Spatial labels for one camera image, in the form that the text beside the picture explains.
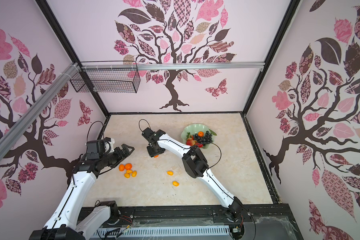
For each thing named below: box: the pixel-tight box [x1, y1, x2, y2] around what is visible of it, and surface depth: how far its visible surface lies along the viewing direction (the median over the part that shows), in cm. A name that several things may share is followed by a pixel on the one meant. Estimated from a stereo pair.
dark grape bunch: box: [194, 131, 213, 146], surface depth 98 cm
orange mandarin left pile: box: [124, 163, 133, 170], surface depth 91 cm
